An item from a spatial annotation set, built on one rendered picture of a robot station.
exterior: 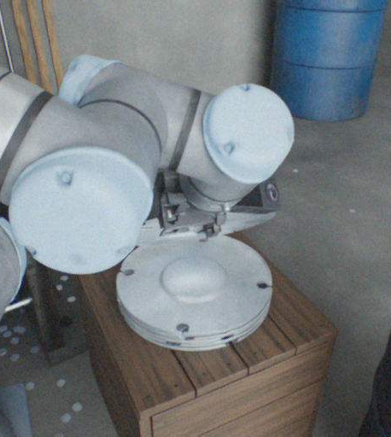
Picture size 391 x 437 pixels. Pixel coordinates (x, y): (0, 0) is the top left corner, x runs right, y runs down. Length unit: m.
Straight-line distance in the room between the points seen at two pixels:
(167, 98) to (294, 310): 0.59
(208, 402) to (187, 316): 0.14
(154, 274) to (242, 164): 0.56
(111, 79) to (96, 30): 2.17
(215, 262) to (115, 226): 0.68
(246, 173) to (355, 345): 1.02
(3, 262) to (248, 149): 0.32
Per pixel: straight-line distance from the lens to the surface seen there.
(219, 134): 0.37
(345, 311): 1.44
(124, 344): 0.84
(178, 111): 0.39
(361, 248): 1.71
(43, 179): 0.26
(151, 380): 0.78
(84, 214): 0.26
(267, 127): 0.38
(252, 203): 0.58
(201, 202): 0.48
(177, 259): 0.93
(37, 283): 1.14
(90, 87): 0.39
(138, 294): 0.87
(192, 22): 2.82
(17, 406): 0.67
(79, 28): 2.52
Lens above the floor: 0.97
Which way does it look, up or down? 33 degrees down
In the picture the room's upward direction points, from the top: straight up
